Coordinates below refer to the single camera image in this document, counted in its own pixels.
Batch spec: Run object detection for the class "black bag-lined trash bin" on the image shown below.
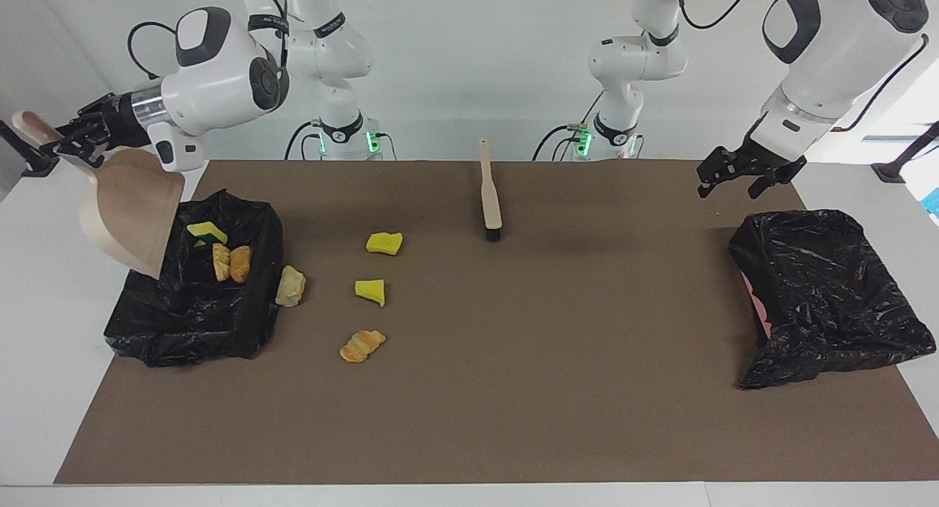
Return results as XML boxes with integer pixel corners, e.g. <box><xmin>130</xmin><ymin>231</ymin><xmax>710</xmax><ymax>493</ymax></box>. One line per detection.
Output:
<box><xmin>103</xmin><ymin>189</ymin><xmax>285</xmax><ymax>368</ymax></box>

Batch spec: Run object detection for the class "yellow sponge with green pad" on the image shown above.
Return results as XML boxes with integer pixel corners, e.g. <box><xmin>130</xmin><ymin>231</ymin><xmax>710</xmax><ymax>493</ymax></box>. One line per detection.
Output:
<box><xmin>186</xmin><ymin>221</ymin><xmax>230</xmax><ymax>247</ymax></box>

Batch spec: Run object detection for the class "beige plastic dustpan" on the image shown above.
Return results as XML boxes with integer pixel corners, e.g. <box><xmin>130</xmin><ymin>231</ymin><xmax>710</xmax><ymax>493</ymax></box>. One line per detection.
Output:
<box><xmin>11</xmin><ymin>109</ymin><xmax>186</xmax><ymax>280</ymax></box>

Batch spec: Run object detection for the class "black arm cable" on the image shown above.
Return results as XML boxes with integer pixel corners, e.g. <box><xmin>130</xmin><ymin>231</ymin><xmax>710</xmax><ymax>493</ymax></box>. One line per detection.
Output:
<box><xmin>679</xmin><ymin>0</ymin><xmax>931</xmax><ymax>134</ymax></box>
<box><xmin>128</xmin><ymin>0</ymin><xmax>291</xmax><ymax>79</ymax></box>

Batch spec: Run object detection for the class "brown paper table mat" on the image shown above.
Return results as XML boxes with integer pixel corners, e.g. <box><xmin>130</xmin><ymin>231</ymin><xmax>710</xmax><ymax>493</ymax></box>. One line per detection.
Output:
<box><xmin>54</xmin><ymin>159</ymin><xmax>939</xmax><ymax>486</ymax></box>

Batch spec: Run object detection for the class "black left base cable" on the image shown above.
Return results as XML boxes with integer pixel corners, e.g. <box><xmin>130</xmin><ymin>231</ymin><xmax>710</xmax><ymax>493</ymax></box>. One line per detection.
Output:
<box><xmin>532</xmin><ymin>123</ymin><xmax>584</xmax><ymax>161</ymax></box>

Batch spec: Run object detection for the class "beige brush with black bristles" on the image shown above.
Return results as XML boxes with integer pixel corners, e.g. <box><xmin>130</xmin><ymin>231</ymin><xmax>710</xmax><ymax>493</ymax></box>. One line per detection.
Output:
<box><xmin>478</xmin><ymin>139</ymin><xmax>504</xmax><ymax>244</ymax></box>

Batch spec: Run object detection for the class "pale bread chunk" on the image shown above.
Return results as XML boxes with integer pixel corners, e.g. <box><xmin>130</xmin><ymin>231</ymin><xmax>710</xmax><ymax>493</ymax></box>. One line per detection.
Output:
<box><xmin>274</xmin><ymin>265</ymin><xmax>307</xmax><ymax>308</ymax></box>

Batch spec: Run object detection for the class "black bag-lined pink bin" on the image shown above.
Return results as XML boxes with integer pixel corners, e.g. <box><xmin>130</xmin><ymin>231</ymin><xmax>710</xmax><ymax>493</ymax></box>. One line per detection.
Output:
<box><xmin>728</xmin><ymin>209</ymin><xmax>938</xmax><ymax>390</ymax></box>

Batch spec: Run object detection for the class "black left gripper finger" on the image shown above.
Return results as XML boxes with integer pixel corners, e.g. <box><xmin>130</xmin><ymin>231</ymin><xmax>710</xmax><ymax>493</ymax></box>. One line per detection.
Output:
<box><xmin>697</xmin><ymin>147</ymin><xmax>745</xmax><ymax>200</ymax></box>
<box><xmin>747</xmin><ymin>166</ymin><xmax>782</xmax><ymax>200</ymax></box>

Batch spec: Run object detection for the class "brown breaded nugget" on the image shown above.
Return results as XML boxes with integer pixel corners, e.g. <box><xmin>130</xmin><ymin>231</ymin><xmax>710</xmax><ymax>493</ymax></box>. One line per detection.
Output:
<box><xmin>229</xmin><ymin>244</ymin><xmax>254</xmax><ymax>284</ymax></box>

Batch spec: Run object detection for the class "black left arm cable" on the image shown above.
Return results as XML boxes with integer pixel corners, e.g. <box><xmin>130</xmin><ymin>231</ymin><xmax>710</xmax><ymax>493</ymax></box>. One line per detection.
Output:
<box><xmin>679</xmin><ymin>0</ymin><xmax>931</xmax><ymax>134</ymax></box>

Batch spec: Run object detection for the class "black camera stand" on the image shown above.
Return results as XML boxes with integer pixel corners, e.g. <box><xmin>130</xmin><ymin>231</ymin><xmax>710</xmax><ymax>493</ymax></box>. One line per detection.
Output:
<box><xmin>0</xmin><ymin>118</ymin><xmax>60</xmax><ymax>178</ymax></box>
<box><xmin>871</xmin><ymin>120</ymin><xmax>939</xmax><ymax>184</ymax></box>

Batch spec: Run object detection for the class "black base cable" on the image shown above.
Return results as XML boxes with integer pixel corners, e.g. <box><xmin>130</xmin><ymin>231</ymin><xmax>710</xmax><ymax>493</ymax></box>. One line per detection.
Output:
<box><xmin>532</xmin><ymin>123</ymin><xmax>584</xmax><ymax>161</ymax></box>
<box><xmin>285</xmin><ymin>120</ymin><xmax>324</xmax><ymax>161</ymax></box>

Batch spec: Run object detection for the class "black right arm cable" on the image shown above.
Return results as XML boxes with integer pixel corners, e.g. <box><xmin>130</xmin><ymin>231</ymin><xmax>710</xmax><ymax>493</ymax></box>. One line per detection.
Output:
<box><xmin>128</xmin><ymin>0</ymin><xmax>291</xmax><ymax>79</ymax></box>

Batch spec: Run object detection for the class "black right base cable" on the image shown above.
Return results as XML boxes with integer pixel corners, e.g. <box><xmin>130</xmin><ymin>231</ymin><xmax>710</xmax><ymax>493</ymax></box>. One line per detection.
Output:
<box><xmin>285</xmin><ymin>120</ymin><xmax>324</xmax><ymax>161</ymax></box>

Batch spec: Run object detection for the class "small yellow sponge piece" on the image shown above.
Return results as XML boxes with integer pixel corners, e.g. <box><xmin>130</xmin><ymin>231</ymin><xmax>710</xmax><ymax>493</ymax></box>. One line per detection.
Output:
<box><xmin>354</xmin><ymin>278</ymin><xmax>387</xmax><ymax>308</ymax></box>

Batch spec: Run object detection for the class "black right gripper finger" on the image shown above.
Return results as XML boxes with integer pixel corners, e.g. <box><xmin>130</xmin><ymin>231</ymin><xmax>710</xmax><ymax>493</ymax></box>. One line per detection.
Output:
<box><xmin>40</xmin><ymin>134</ymin><xmax>118</xmax><ymax>163</ymax></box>
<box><xmin>55</xmin><ymin>96</ymin><xmax>111</xmax><ymax>135</ymax></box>

